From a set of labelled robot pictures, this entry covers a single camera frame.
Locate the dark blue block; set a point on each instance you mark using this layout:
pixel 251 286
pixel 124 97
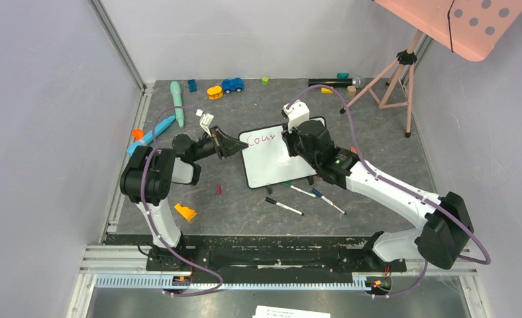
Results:
pixel 192 85

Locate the small orange toy piece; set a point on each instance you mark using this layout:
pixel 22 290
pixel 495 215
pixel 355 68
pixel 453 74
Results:
pixel 137 134

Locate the beige wooden cube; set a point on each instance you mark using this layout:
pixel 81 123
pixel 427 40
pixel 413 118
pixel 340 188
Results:
pixel 351 91

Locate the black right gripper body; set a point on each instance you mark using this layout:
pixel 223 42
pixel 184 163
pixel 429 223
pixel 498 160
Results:
pixel 290 143

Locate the black whiteboard marker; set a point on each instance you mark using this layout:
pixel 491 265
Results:
pixel 283 206

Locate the green whiteboard marker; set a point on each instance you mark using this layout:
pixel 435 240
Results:
pixel 310 194

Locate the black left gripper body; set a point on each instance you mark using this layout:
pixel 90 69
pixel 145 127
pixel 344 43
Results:
pixel 217 140

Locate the white whiteboard black frame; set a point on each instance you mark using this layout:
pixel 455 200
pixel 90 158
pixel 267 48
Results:
pixel 267 161

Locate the mint green toy crayon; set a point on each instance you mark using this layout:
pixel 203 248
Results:
pixel 176 91

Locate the blue toy crayon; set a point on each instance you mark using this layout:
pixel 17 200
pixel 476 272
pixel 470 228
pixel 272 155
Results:
pixel 148 138

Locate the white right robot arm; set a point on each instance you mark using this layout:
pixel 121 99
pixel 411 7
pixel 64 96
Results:
pixel 442 224

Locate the black cylinder tube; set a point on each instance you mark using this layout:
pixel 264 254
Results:
pixel 332 82

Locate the blue whiteboard marker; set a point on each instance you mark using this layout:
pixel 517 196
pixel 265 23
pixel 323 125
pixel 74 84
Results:
pixel 327 200

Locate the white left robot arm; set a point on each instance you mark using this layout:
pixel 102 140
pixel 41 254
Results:
pixel 147 179

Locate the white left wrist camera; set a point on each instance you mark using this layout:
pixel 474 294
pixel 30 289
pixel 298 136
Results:
pixel 205 121

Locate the teal block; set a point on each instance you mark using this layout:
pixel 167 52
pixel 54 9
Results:
pixel 342 75

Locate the pink music stand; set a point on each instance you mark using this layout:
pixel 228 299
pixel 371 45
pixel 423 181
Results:
pixel 469 29

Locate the blue toy car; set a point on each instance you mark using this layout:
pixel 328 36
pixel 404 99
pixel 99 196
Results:
pixel 232 85

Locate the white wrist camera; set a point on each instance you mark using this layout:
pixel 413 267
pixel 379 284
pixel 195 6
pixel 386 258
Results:
pixel 205 121
pixel 296 113

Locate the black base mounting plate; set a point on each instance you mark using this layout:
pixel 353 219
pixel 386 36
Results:
pixel 272 259

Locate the white printed paper sheet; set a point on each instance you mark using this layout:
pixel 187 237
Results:
pixel 278 312

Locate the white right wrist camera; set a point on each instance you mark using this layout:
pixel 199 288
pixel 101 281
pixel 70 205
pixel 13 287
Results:
pixel 296 113

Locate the orange wedge block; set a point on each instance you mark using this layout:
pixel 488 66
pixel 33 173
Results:
pixel 187 213

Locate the yellow orange oval toy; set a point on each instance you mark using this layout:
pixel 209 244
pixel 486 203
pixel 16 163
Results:
pixel 215 92

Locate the white slotted cable duct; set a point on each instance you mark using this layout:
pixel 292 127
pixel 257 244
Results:
pixel 169 282

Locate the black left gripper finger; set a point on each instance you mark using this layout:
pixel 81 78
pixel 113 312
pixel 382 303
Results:
pixel 230 141
pixel 233 148

